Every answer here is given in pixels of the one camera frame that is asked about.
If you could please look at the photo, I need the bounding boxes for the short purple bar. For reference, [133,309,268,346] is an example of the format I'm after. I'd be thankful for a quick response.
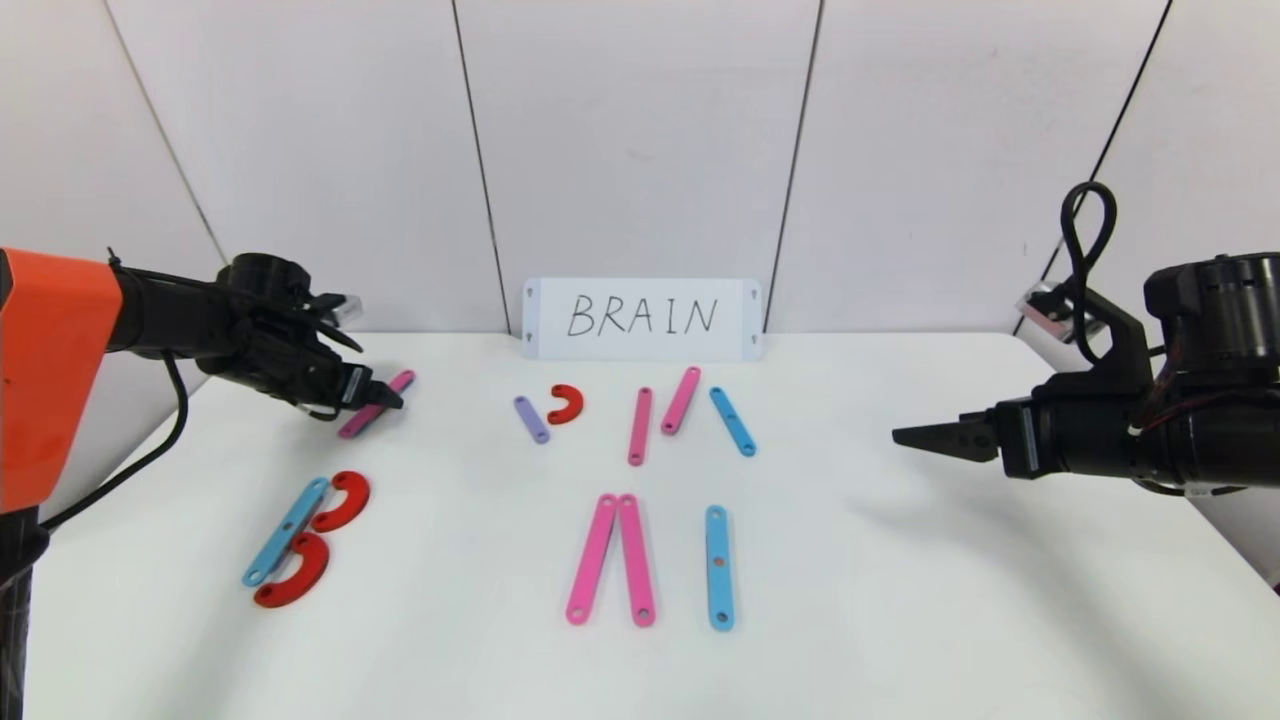
[514,396,552,445]

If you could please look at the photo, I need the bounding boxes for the large red arc piece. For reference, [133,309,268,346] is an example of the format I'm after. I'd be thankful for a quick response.
[253,531,332,609]
[311,471,372,533]

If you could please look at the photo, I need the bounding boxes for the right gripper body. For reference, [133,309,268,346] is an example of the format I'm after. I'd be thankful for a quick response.
[993,396,1137,480]

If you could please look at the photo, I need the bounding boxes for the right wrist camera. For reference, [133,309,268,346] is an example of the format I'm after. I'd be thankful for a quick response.
[1015,280,1081,336]

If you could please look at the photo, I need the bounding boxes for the long pink bar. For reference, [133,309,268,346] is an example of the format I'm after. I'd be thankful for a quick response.
[617,494,657,628]
[337,370,416,440]
[627,387,654,468]
[565,493,618,627]

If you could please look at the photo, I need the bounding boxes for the short blue bar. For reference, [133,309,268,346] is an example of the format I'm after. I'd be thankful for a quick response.
[708,387,758,458]

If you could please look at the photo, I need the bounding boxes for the white BRAIN sign card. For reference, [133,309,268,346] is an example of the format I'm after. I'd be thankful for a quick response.
[522,279,763,362]

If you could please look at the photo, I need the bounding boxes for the long blue bar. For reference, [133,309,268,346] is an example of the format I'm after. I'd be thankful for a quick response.
[242,477,331,588]
[705,505,735,632]

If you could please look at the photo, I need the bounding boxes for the black looped right cable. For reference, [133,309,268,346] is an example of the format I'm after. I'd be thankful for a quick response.
[1060,182,1118,366]

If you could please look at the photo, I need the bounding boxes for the black right camera bracket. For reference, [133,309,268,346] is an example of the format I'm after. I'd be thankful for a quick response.
[1075,290,1151,401]

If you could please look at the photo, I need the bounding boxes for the short pink bar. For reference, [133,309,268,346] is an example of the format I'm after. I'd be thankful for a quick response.
[660,366,702,437]

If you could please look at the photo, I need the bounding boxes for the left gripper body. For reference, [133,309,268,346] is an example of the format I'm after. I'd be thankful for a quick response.
[276,324,373,413]

